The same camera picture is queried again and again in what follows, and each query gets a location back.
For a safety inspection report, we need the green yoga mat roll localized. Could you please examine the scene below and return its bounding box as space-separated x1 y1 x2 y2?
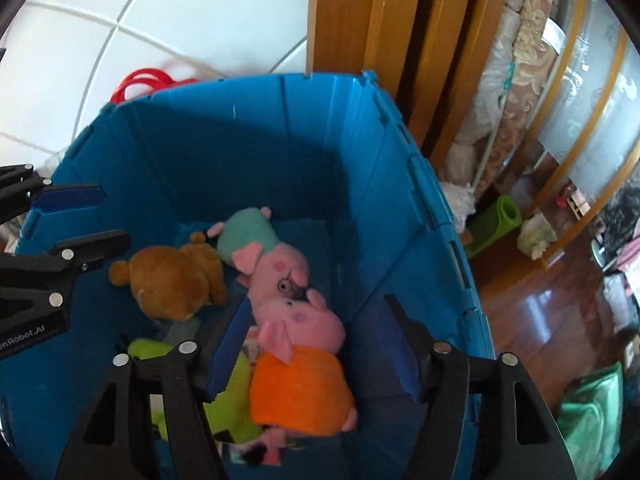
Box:
464 194 524 259

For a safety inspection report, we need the red toy suitcase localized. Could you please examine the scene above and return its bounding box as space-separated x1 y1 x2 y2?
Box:
112 67 199 107

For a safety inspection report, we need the teal dress pig plush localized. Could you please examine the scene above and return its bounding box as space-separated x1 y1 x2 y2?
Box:
205 204 312 307

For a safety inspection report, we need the brown bear plush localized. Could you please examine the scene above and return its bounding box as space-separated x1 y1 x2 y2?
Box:
108 232 229 323

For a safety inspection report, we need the green plastic bag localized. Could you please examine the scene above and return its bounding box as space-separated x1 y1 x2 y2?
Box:
554 364 627 480

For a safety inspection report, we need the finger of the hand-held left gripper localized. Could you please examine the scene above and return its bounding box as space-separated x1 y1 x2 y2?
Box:
0 162 107 227
0 228 132 319

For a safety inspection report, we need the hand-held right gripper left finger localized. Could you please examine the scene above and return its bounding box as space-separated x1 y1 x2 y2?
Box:
54 294 252 480

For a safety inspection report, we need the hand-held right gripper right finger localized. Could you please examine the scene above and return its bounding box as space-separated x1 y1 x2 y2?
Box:
383 293 582 480

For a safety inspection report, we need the green bird plush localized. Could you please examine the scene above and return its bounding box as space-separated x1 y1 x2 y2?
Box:
149 354 264 444

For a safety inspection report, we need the pile of clothes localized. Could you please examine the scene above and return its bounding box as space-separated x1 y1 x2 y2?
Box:
589 194 640 332

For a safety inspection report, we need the blue plastic crate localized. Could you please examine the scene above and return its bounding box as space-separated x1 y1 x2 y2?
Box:
0 70 497 480

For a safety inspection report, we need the small red toy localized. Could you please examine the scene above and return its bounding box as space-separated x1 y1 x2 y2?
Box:
557 187 592 217

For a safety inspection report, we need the stacked folded bedding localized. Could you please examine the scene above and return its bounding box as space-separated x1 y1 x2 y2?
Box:
444 0 577 202

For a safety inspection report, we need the crumpled white bag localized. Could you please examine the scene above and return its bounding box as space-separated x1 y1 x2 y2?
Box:
517 212 559 262

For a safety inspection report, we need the orange dress pig plush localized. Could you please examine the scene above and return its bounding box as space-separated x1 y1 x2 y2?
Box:
247 289 361 454

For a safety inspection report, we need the wooden wardrobe frame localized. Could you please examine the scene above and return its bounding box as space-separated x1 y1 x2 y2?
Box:
307 0 512 172

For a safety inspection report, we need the glass sliding wardrobe door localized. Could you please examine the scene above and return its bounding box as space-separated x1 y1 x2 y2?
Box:
524 0 640 262

